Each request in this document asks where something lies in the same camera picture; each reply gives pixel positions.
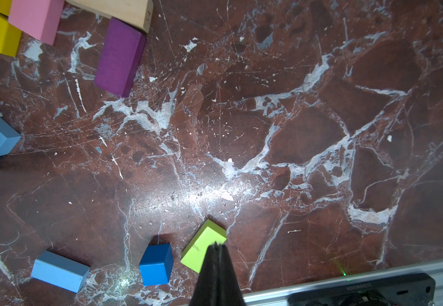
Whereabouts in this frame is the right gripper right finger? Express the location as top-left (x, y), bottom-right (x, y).
top-left (217, 244), bottom-right (246, 306)

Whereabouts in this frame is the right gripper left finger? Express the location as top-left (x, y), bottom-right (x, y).
top-left (189, 243), bottom-right (218, 306)

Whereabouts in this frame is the lime green block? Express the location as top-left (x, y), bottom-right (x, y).
top-left (181, 219), bottom-right (227, 273)

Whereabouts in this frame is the dark blue cube block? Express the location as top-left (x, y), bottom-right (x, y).
top-left (139, 244), bottom-right (174, 286)

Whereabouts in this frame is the light blue slanted block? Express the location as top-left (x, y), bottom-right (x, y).
top-left (31, 251), bottom-right (90, 293)

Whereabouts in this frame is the pink rectangular block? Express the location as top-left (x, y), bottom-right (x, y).
top-left (8, 0), bottom-right (65, 45)

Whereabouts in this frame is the purple block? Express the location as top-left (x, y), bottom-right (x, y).
top-left (95, 18), bottom-right (147, 98)

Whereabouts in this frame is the natural wood block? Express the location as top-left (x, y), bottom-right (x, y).
top-left (67, 0), bottom-right (154, 33)

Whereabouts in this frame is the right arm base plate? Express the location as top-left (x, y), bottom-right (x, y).
top-left (288, 273), bottom-right (436, 306)

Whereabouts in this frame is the aluminium front rail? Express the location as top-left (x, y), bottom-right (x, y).
top-left (244, 259), bottom-right (443, 305)

